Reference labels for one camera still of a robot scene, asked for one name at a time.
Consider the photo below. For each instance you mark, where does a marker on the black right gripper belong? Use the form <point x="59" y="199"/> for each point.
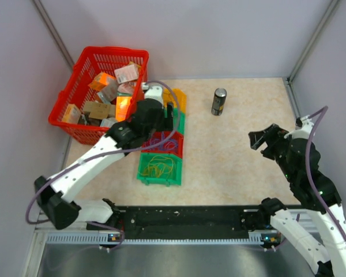
<point x="272" y="135"/>

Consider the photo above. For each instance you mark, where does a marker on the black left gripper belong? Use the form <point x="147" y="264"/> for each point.
<point x="166" y="123"/>

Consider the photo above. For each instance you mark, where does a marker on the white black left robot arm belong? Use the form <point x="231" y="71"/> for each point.
<point x="56" y="195"/>

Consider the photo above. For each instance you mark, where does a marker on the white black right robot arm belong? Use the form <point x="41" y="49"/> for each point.
<point x="298" y="160"/>

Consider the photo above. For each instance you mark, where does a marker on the yellow plastic bin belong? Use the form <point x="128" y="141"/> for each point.
<point x="180" y="95"/>

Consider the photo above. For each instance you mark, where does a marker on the bright orange box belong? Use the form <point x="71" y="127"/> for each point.
<point x="122" y="106"/>

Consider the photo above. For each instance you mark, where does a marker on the green plastic bin upper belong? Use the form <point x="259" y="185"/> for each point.
<point x="181" y="118"/>

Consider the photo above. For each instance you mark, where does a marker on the green plastic bin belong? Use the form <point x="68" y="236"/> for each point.
<point x="181" y="118"/>
<point x="160" y="169"/>

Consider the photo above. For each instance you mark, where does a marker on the red plastic bin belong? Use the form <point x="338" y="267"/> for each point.
<point x="173" y="146"/>

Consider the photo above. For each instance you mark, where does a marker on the pink white box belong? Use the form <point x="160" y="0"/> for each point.
<point x="127" y="73"/>

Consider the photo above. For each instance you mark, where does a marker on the dark drink can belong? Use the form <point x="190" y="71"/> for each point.
<point x="219" y="98"/>

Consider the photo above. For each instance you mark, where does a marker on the green plastic bin lower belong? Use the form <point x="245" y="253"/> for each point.
<point x="160" y="169"/>

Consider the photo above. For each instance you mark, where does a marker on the brown cardboard box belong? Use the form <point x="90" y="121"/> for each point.
<point x="98" y="110"/>

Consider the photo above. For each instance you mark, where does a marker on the red plastic basket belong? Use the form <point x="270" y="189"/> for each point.
<point x="92" y="61"/>

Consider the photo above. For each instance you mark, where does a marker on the yellow box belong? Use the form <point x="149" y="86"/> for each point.
<point x="72" y="114"/>

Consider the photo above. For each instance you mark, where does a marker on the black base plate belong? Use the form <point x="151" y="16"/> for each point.
<point x="188" y="222"/>

